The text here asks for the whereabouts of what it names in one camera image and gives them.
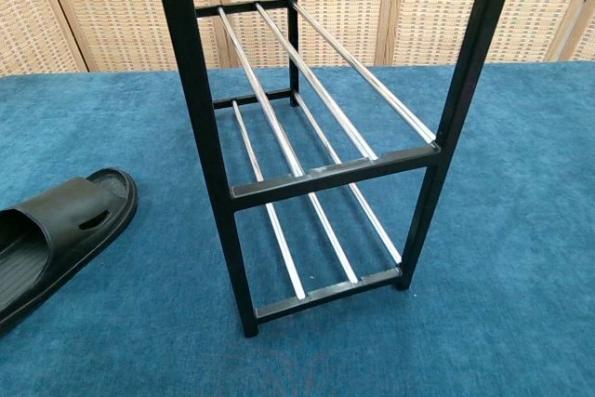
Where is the black and chrome wire rack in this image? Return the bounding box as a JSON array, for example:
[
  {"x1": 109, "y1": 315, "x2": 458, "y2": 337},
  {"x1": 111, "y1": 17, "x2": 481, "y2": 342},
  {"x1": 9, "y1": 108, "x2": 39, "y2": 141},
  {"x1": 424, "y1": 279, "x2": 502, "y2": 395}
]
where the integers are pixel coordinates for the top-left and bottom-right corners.
[{"x1": 149, "y1": 0, "x2": 522, "y2": 338}]

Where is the blue carpet table cover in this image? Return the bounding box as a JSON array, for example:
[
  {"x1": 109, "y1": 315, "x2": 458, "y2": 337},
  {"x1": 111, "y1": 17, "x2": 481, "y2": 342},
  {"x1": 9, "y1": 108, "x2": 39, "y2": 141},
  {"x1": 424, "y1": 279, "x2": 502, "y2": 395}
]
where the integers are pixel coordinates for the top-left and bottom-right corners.
[{"x1": 0, "y1": 60, "x2": 595, "y2": 397}]

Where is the woven rattan folding screen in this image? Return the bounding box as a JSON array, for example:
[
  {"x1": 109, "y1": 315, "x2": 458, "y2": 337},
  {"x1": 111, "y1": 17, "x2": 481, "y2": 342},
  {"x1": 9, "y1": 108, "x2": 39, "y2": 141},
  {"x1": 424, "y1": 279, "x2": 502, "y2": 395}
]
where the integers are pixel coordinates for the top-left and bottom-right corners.
[{"x1": 0, "y1": 0, "x2": 595, "y2": 77}]

